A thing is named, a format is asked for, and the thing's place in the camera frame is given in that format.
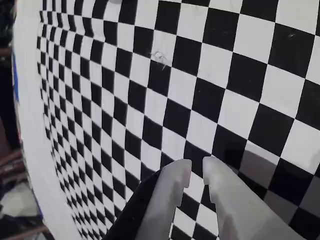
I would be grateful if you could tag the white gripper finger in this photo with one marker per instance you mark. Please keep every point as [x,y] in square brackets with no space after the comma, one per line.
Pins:
[240,212]

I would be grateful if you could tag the black white checkered mat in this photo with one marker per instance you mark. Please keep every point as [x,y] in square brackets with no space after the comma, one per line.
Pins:
[175,87]

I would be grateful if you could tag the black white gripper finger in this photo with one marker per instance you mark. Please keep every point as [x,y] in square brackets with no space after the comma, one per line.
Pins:
[162,200]

